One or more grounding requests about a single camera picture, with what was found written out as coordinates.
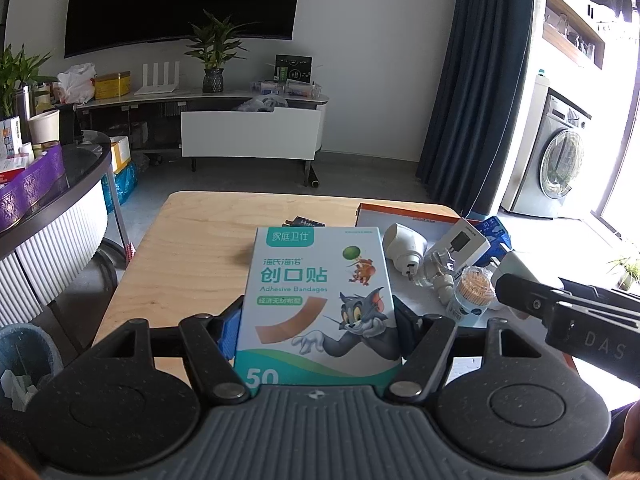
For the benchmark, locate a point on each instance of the white paper cup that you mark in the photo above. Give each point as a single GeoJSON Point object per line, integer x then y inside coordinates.
{"type": "Point", "coordinates": [44, 127]}

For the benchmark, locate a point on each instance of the white television cabinet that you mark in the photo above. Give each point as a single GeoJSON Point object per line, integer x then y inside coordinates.
{"type": "Point", "coordinates": [250, 132]}

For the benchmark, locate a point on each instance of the white cardboard box orange edges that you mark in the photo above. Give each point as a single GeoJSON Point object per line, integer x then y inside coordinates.
{"type": "Point", "coordinates": [427, 297]}

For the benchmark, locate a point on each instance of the small potted plant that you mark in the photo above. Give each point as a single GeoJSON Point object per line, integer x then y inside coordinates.
{"type": "Point", "coordinates": [627, 272]}

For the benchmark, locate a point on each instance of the grey plastic bag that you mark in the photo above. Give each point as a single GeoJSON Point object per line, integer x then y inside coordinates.
{"type": "Point", "coordinates": [262, 105]}

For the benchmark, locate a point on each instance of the white and yellow carton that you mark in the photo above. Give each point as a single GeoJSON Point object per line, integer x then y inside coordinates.
{"type": "Point", "coordinates": [120, 152]}

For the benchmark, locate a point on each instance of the purple box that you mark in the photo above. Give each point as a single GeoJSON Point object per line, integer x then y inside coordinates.
{"type": "Point", "coordinates": [30, 185]}

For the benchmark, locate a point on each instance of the blue plastic box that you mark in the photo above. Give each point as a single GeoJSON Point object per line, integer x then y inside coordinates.
{"type": "Point", "coordinates": [495, 232]}

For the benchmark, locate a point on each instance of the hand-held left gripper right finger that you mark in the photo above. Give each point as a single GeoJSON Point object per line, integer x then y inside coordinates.
{"type": "Point", "coordinates": [407, 332]}

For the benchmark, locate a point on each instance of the black television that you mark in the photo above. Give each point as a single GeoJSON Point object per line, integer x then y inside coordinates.
{"type": "Point", "coordinates": [175, 0]}

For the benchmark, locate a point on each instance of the white plastic bag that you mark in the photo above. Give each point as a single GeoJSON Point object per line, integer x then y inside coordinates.
{"type": "Point", "coordinates": [75, 85]}

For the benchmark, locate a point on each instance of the steel thermos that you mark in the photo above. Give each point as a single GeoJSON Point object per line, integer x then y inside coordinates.
{"type": "Point", "coordinates": [24, 110]}

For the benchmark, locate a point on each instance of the white barcoded box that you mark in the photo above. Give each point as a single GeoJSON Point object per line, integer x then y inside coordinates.
{"type": "Point", "coordinates": [465, 242]}

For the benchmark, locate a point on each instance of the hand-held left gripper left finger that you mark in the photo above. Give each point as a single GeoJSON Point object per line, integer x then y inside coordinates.
{"type": "Point", "coordinates": [230, 327]}

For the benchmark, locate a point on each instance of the dark blue curtain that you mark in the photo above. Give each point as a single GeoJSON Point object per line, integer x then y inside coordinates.
{"type": "Point", "coordinates": [475, 85]}

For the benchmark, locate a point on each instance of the grey trash bin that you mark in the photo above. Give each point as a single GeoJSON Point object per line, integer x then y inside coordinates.
{"type": "Point", "coordinates": [30, 350]}

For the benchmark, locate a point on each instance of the yellow box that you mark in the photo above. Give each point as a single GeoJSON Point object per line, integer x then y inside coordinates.
{"type": "Point", "coordinates": [112, 86]}

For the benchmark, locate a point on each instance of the black roll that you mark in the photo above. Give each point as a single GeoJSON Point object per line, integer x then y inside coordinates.
{"type": "Point", "coordinates": [313, 179]}

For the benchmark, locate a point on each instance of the toothpick jar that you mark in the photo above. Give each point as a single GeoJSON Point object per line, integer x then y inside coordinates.
{"type": "Point", "coordinates": [470, 290]}

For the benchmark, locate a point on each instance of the leafy green plant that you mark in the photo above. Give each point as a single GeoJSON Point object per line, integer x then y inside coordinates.
{"type": "Point", "coordinates": [10, 80]}

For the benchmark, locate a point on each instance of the clear plastic organizer box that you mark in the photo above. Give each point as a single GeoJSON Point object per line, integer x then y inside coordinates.
{"type": "Point", "coordinates": [295, 90]}

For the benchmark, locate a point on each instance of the teal adhesive bandage box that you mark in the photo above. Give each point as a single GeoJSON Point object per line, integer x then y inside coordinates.
{"type": "Point", "coordinates": [310, 300]}

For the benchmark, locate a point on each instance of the blue plastic bag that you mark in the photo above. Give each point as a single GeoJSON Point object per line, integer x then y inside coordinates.
{"type": "Point", "coordinates": [122, 185]}

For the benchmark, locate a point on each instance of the white plug-in mosquito heater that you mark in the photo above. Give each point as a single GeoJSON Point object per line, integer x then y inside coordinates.
{"type": "Point", "coordinates": [400, 245]}

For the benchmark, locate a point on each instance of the wooden wall shelf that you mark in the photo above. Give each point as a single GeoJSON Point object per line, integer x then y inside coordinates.
{"type": "Point", "coordinates": [570, 40]}

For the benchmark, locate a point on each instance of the washing machine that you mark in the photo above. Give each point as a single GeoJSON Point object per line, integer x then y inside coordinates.
{"type": "Point", "coordinates": [560, 160]}

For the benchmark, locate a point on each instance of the white and orange packet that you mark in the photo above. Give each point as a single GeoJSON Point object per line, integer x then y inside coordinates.
{"type": "Point", "coordinates": [10, 137]}

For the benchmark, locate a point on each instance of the potted plant in dark vase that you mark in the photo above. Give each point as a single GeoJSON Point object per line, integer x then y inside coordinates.
{"type": "Point", "coordinates": [214, 80]}

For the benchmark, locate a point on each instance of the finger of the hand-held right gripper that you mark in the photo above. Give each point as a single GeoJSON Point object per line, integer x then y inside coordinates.
{"type": "Point", "coordinates": [525, 296]}

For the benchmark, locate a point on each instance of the round ribbed side table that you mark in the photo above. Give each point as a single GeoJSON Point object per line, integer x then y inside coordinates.
{"type": "Point", "coordinates": [60, 230]}

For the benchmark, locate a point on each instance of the white router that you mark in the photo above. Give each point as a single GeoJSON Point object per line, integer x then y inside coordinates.
{"type": "Point", "coordinates": [155, 87]}

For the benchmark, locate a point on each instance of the dark green box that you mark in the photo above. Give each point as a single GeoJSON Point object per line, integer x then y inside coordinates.
{"type": "Point", "coordinates": [292, 67]}

